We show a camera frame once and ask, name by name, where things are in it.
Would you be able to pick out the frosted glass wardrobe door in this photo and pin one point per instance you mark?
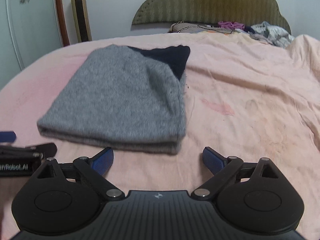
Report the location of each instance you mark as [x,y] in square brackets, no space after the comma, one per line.
[29,30]

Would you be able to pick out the gold tower fan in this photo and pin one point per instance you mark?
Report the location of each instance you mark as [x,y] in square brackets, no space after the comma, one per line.
[81,21]

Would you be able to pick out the purple garment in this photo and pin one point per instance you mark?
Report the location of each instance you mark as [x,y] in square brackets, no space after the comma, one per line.
[231,25]

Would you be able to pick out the grey navy sequin sweater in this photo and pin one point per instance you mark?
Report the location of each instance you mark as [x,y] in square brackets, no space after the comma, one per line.
[123,97]

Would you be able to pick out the olive padded headboard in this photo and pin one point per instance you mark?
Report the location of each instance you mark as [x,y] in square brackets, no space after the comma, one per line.
[248,12]

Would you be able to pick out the grey white crumpled clothes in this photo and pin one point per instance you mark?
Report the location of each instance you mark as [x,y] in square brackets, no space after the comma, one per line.
[271,34]

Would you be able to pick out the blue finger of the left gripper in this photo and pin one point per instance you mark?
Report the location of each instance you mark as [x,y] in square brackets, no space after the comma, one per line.
[7,136]

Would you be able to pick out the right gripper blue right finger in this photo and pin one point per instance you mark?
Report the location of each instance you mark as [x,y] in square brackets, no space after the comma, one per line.
[224,169]

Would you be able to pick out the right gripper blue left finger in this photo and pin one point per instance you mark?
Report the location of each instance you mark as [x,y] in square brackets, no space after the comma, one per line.
[92,170]

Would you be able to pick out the brown wooden door frame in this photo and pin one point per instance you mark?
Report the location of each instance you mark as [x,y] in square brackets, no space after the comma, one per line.
[62,24]

